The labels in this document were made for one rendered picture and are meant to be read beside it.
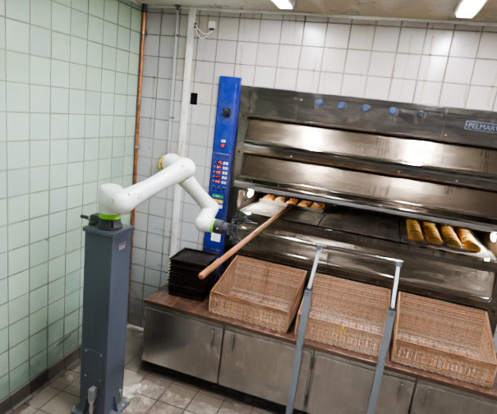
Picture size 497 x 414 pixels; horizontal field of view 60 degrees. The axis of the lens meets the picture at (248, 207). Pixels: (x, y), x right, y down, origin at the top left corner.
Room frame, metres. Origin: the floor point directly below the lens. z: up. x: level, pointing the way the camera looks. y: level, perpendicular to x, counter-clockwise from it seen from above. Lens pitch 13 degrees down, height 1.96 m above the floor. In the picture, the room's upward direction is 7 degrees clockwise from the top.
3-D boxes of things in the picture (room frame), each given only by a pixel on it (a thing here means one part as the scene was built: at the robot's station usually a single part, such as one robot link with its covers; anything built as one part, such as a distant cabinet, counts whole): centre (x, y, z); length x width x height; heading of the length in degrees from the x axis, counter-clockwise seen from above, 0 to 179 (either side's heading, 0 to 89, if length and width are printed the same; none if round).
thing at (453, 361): (2.47, -1.29, 0.72); 0.56 x 0.49 x 0.28; 73
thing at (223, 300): (2.82, -0.15, 0.72); 0.56 x 0.49 x 0.28; 72
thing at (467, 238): (3.16, -1.46, 1.21); 0.61 x 0.48 x 0.06; 163
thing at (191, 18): (3.30, 0.56, 1.45); 0.05 x 0.02 x 2.30; 73
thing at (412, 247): (2.93, -0.79, 1.16); 1.80 x 0.06 x 0.04; 73
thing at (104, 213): (2.35, 0.77, 1.36); 0.16 x 0.13 x 0.19; 39
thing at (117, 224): (2.38, 0.83, 1.23); 0.26 x 0.15 x 0.06; 72
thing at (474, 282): (2.91, -0.78, 1.02); 1.79 x 0.11 x 0.19; 73
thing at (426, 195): (2.91, -0.78, 1.54); 1.79 x 0.11 x 0.19; 73
